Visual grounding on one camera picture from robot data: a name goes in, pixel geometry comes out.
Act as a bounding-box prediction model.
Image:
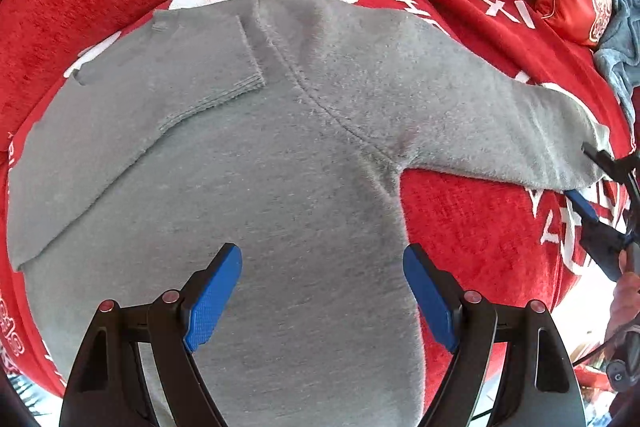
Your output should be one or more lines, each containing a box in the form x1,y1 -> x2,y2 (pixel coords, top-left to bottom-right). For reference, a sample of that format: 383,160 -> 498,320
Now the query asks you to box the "grey sweater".
7,0 -> 613,427

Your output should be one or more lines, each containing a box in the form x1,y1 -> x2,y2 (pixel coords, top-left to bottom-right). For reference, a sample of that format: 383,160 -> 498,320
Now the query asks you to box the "person's right hand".
607,249 -> 640,343

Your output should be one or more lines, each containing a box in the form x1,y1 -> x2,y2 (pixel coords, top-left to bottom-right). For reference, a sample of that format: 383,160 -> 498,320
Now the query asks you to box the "black cable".
570,339 -> 617,367

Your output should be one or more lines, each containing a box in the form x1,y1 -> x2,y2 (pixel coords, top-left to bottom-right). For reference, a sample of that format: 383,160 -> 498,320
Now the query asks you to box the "blue-grey cloth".
592,0 -> 640,128

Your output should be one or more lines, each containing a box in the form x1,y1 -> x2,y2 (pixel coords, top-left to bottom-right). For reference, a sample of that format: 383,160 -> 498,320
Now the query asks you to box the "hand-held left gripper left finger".
59,243 -> 244,427

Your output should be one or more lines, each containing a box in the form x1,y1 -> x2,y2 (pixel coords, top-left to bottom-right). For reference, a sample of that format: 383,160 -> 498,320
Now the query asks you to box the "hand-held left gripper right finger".
402,243 -> 587,427

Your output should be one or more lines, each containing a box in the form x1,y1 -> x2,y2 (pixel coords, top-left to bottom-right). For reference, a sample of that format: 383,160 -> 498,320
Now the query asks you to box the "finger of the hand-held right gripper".
564,188 -> 633,283
581,144 -> 640,214

